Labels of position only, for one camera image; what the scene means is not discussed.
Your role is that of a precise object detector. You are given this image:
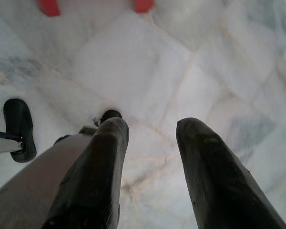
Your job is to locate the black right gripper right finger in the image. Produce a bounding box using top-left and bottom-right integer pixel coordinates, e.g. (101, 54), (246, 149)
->
(176, 117), (286, 229)

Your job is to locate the silver right robot leg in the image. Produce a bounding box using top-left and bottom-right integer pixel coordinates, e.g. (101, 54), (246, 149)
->
(0, 109), (123, 229)

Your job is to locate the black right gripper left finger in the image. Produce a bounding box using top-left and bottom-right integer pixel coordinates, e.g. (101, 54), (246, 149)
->
(41, 117), (130, 229)

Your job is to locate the red plastic stool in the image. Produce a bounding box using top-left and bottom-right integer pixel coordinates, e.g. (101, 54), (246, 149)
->
(36, 0), (154, 17)

